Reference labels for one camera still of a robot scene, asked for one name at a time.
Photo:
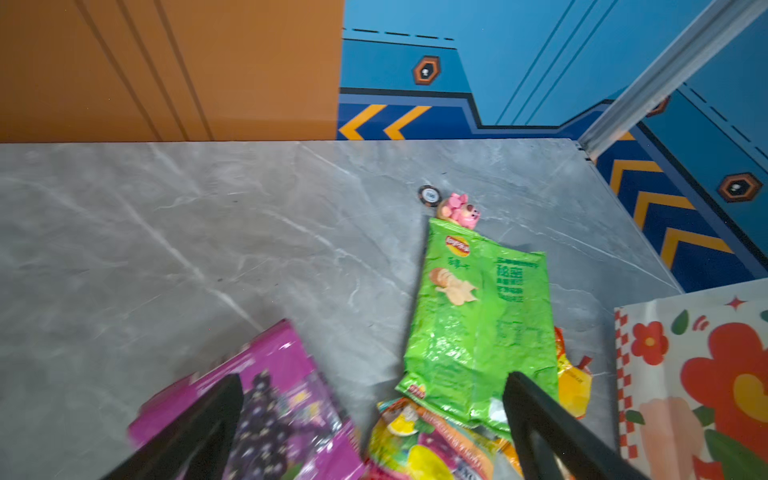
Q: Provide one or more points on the purple grape candy bag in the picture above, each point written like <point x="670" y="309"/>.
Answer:
<point x="290" y="424"/>

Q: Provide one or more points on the red yellow small snack packet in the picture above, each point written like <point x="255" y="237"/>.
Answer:
<point x="574" y="381"/>

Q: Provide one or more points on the pink bear keychain toy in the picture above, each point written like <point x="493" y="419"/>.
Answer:
<point x="458" y="210"/>

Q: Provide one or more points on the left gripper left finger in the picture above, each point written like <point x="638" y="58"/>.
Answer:
<point x="196" y="445"/>

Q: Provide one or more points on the right aluminium corner post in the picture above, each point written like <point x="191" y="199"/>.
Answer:
<point x="713" y="29"/>

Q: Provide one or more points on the small black round badge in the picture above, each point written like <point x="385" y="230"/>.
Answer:
<point x="430" y="196"/>

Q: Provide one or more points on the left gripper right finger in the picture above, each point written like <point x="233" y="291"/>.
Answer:
<point x="544" y="434"/>

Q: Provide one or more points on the orange Fox's candy bag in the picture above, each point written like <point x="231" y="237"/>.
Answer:
<point x="410" y="442"/>

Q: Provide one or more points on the white paper bag with flower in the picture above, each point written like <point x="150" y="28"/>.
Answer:
<point x="692" y="384"/>

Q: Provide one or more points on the green chips bag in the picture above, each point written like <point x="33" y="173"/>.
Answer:
<point x="483" y="311"/>

